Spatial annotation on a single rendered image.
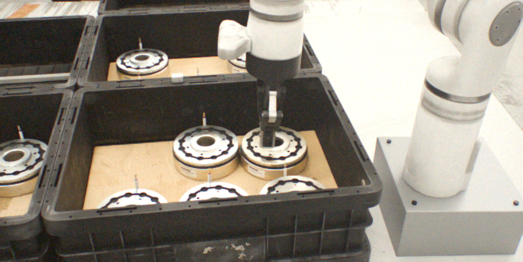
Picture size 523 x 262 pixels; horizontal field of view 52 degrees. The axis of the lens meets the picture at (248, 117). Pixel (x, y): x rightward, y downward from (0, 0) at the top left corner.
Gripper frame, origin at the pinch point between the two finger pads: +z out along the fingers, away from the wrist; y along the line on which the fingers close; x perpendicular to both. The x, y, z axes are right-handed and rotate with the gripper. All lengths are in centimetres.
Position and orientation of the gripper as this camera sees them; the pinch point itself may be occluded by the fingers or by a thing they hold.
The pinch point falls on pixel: (267, 135)
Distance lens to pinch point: 79.5
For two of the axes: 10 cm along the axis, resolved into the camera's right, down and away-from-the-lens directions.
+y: -0.1, -5.2, 8.5
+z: -0.4, 8.5, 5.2
